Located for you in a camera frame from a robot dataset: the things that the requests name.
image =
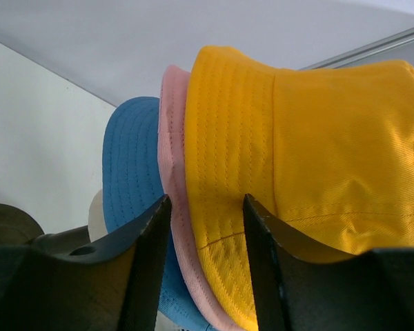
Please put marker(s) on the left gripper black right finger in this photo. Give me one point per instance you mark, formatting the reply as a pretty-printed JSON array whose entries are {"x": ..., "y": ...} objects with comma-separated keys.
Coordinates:
[{"x": 302, "y": 284}]

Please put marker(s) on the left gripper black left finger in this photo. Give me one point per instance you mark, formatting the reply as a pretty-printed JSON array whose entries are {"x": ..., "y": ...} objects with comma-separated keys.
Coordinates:
[{"x": 112, "y": 283}]

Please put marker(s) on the blue bucket hat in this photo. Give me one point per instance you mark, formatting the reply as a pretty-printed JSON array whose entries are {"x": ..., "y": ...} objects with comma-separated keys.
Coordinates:
[{"x": 131, "y": 184}]

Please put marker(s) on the cream mannequin head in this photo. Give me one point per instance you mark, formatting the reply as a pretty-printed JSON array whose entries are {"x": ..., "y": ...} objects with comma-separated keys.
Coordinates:
[{"x": 18, "y": 227}]

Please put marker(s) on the yellow hat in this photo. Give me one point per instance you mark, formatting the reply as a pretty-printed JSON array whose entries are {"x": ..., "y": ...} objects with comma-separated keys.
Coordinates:
[{"x": 329, "y": 151}]

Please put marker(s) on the pink bucket hat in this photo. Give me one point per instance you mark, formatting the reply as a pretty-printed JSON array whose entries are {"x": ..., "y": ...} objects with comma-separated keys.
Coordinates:
[{"x": 172, "y": 107}]

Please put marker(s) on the right aluminium corner post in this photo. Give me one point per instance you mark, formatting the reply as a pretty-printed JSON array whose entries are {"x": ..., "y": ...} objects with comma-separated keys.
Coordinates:
[{"x": 372, "y": 49}]

